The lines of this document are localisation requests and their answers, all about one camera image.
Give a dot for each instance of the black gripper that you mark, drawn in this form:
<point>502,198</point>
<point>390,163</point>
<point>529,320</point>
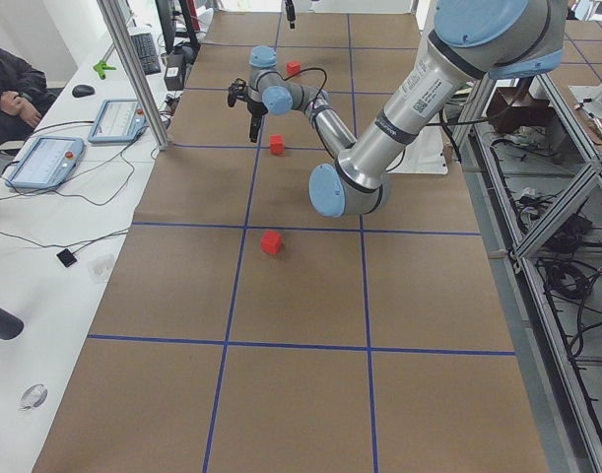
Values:
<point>254,108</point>

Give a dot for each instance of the red foam block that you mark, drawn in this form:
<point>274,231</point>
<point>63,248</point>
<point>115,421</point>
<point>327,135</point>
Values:
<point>276,144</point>
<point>271,242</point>
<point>293,68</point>

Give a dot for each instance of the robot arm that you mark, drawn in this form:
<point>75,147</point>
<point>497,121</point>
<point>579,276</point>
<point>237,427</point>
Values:
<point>469,40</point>

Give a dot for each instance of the black power adapter box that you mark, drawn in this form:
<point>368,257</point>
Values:
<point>174,75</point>

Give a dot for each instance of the black keyboard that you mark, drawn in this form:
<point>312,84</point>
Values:
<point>145,49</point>

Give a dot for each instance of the far teach pendant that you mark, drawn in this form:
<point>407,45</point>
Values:
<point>118,122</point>

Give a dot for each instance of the teach pendant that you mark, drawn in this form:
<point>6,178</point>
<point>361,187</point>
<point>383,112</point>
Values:
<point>47,163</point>
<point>118,122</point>

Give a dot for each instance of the green plastic clamp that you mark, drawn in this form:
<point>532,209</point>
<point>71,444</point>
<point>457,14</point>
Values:
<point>101,67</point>

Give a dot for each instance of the black computer mouse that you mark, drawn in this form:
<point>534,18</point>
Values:
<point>82,90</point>

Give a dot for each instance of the near teach pendant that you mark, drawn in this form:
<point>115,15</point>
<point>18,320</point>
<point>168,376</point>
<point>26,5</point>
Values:
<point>47,163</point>

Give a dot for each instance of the brown paper table mat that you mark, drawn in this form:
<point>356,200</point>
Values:
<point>371,344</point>

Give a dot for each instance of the clear plastic packet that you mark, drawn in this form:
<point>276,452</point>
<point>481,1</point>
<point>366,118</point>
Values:
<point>100,268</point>

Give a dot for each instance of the seated person in black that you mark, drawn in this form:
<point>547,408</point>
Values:
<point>24,97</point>

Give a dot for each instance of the small black square device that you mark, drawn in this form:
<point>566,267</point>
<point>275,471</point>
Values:
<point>66,257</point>

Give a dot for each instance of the clear plastic disc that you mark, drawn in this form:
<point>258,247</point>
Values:
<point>33,397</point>

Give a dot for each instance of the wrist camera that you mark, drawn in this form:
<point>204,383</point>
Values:
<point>237,92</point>

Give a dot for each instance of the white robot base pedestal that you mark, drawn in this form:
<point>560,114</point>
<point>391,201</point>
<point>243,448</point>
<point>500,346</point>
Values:
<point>424,155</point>

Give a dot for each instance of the aluminium frame post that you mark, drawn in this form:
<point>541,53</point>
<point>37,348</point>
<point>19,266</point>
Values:
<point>120,36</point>

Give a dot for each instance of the aluminium truss frame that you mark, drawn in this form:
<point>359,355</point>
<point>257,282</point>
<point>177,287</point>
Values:
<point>541,176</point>

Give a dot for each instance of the black cylindrical handle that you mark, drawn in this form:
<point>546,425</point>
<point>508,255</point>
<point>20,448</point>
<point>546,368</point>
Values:
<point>10,325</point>

